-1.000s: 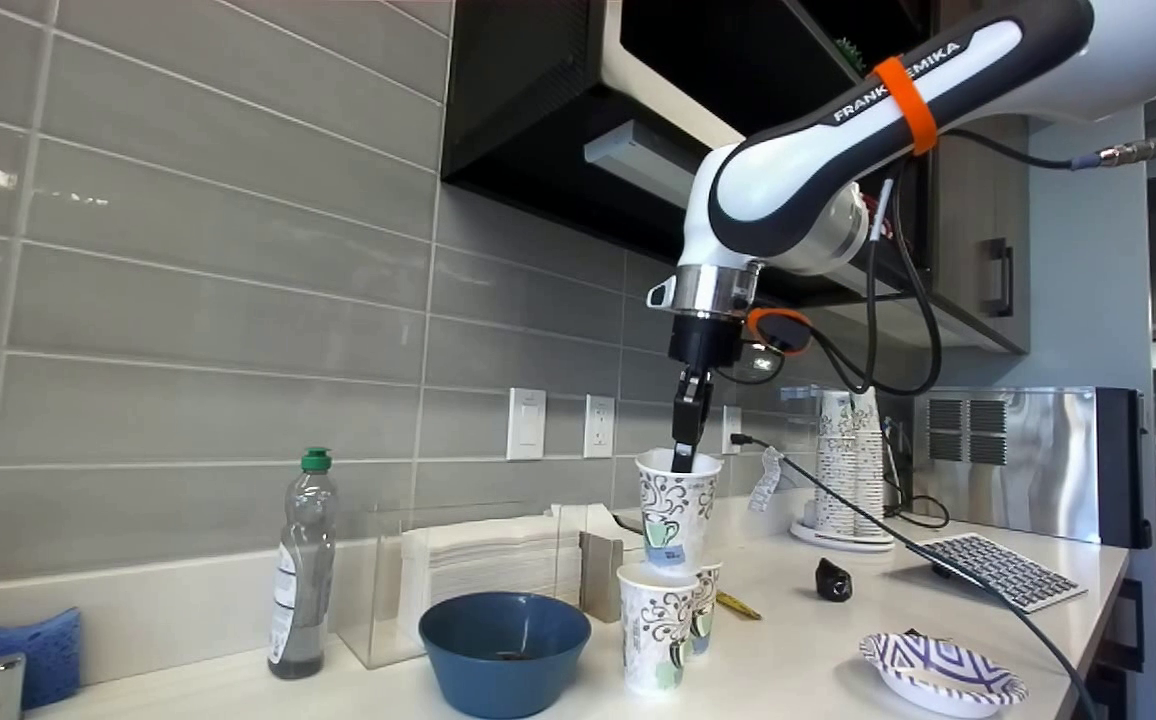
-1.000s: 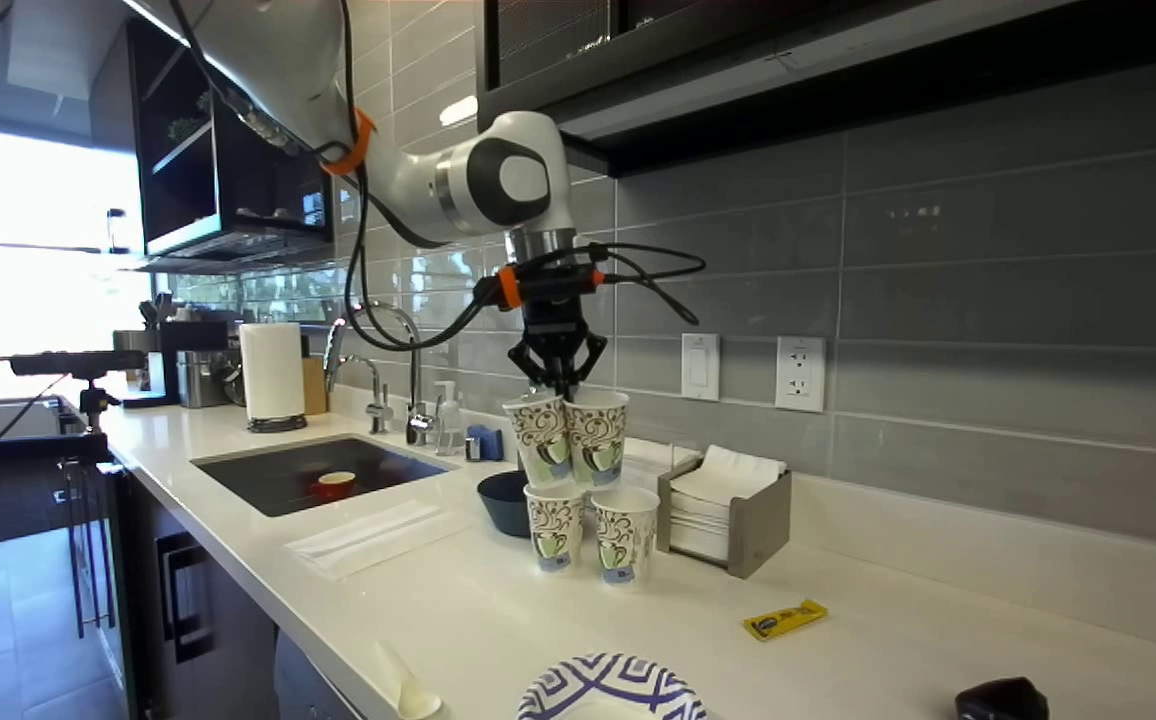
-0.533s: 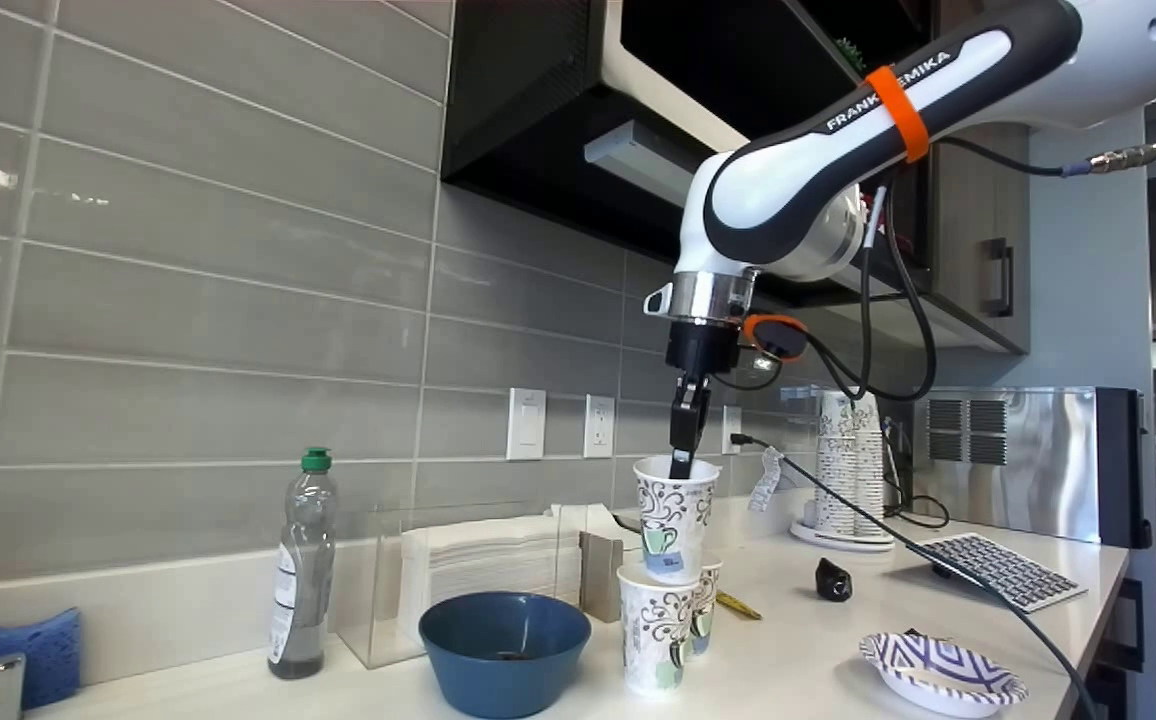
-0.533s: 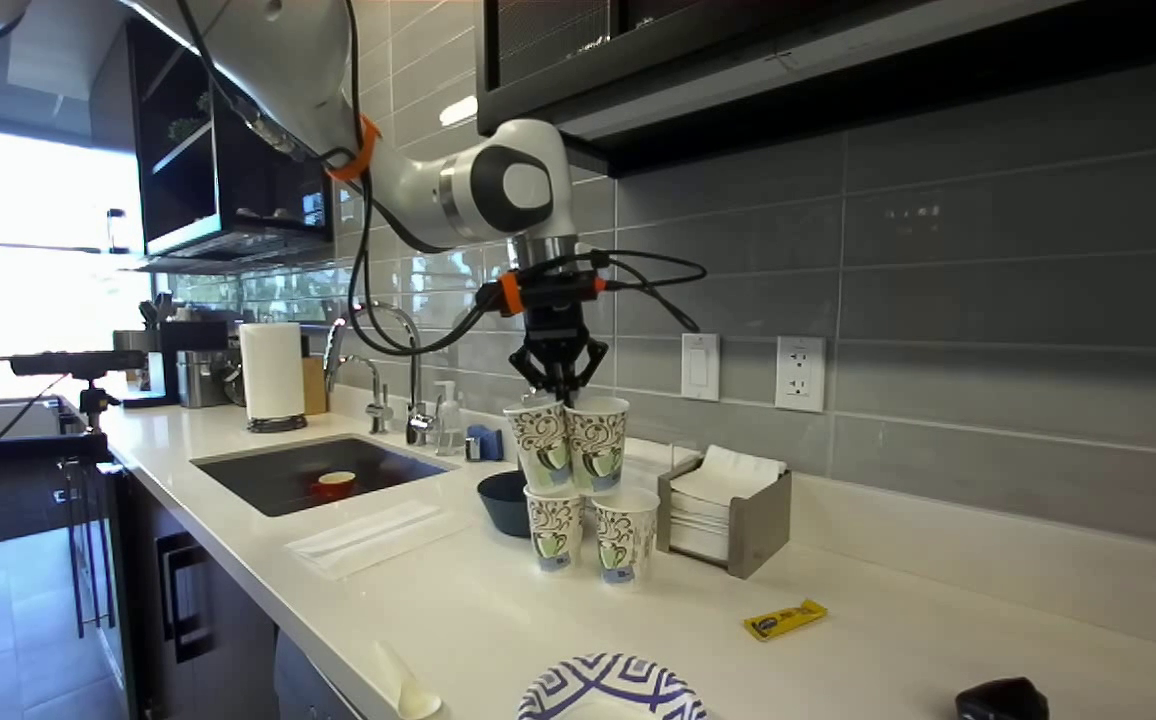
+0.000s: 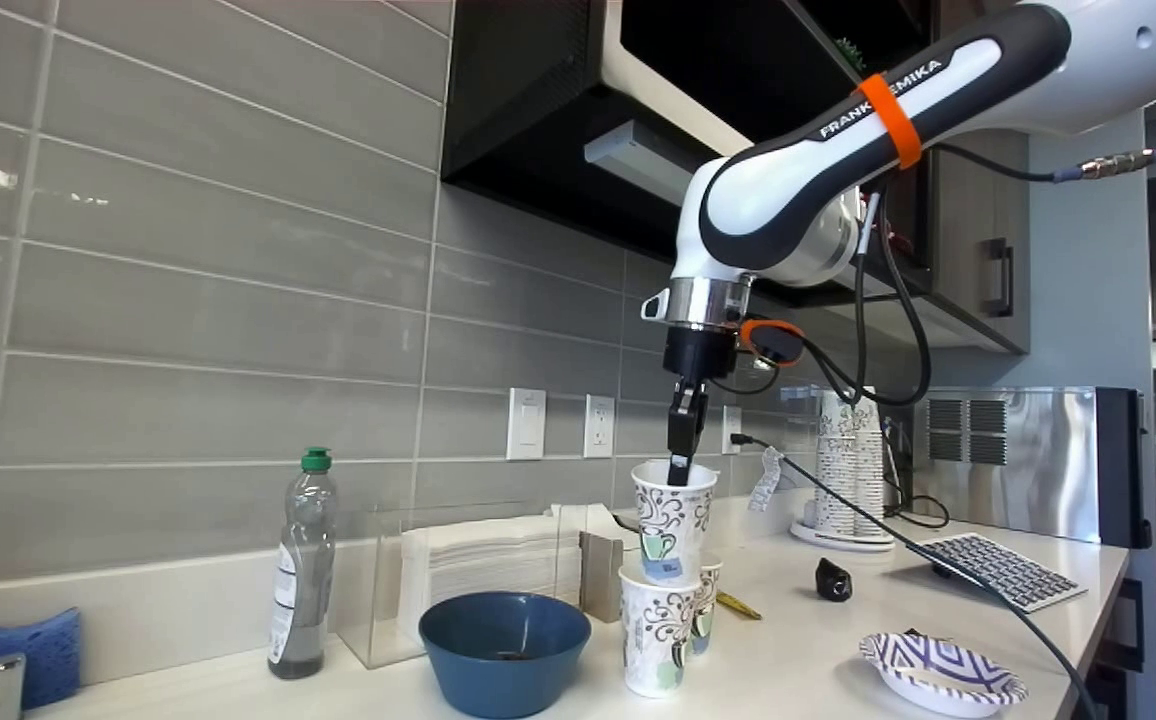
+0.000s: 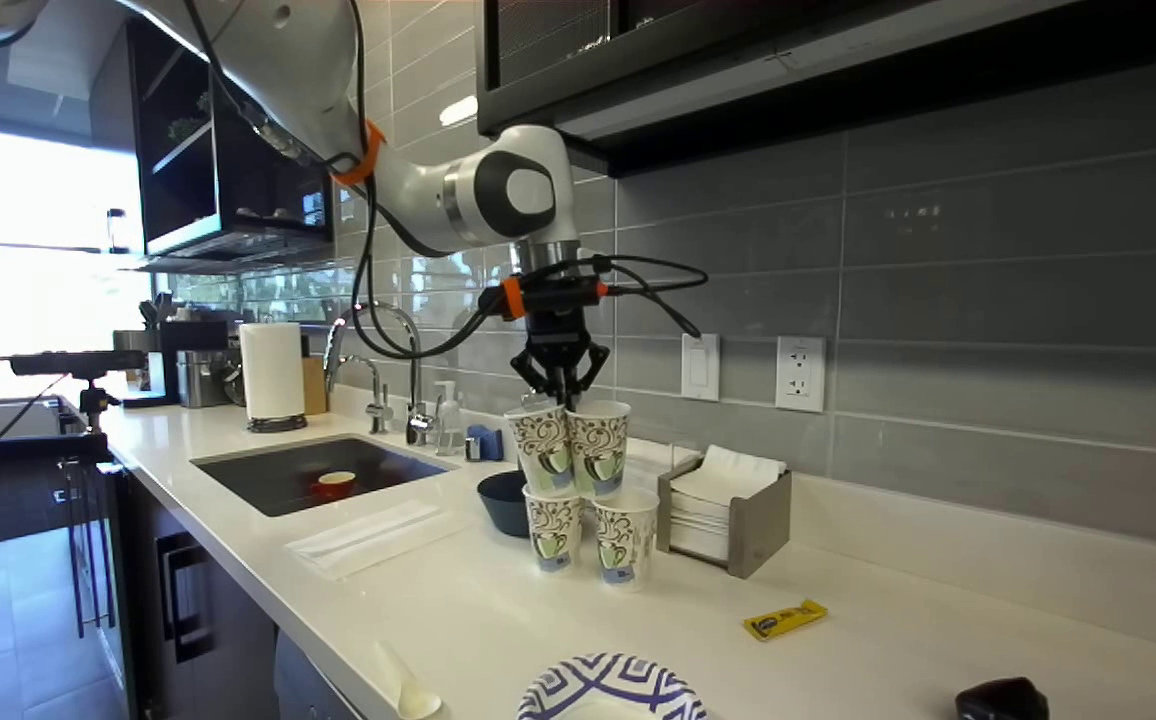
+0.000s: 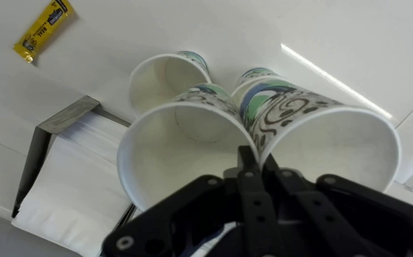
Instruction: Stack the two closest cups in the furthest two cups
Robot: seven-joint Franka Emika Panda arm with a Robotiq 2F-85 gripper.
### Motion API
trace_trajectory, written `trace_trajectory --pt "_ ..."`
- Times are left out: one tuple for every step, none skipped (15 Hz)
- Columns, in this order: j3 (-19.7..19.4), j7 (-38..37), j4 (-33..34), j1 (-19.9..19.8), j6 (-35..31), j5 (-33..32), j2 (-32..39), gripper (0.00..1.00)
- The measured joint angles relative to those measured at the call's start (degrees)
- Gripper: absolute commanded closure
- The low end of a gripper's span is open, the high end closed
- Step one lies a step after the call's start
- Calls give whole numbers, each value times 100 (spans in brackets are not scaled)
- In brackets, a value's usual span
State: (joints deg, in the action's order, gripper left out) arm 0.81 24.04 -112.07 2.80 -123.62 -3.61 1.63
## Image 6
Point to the black camera on tripod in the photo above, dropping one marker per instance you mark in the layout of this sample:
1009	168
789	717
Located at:
81	362

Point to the white paper towel roll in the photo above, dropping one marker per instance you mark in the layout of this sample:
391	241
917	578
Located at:
275	372

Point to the chrome gooseneck faucet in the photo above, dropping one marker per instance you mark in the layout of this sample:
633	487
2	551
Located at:
405	362

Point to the white napkins stack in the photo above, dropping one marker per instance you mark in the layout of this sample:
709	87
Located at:
723	487

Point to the blue sponge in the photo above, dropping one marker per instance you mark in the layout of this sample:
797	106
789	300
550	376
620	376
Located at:
485	441

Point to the yellow packet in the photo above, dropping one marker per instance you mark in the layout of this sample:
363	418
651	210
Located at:
784	616

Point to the black coffee machine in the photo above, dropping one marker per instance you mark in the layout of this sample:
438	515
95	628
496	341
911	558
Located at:
199	353

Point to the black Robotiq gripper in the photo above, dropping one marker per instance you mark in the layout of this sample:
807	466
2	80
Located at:
560	329

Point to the white wall outlet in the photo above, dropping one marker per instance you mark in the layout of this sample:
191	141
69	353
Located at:
700	367
800	372

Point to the grey napkin holder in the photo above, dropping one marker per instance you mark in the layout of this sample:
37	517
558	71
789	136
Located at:
757	526

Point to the dark upper wall cabinet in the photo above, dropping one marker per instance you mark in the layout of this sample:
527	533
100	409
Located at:
870	52

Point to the black wall shelf unit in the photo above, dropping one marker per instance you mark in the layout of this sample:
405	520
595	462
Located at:
223	174

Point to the orange item in sink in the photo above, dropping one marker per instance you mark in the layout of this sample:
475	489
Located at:
334	480

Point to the bright window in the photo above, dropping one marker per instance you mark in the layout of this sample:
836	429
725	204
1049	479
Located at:
31	255

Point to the small black block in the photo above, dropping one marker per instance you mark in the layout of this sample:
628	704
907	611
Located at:
1003	701

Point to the dark blue bowl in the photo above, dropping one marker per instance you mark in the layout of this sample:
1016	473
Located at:
503	504

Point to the black side table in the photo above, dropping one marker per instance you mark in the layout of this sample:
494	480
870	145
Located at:
8	473

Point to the patterned white paper cup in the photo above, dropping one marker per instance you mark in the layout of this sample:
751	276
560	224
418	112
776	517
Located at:
555	529
620	537
543	455
601	455

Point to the purple patterned paper plate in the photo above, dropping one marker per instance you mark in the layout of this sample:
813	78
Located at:
616	685

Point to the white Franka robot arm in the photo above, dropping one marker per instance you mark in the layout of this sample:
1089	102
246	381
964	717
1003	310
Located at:
470	195

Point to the dark base cabinet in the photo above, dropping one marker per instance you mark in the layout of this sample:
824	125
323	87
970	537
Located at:
200	601

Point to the dark kitchen sink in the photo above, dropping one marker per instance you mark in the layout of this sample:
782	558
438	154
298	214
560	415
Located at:
283	473

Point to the black orange wrist camera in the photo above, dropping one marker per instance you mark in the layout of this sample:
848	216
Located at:
555	287

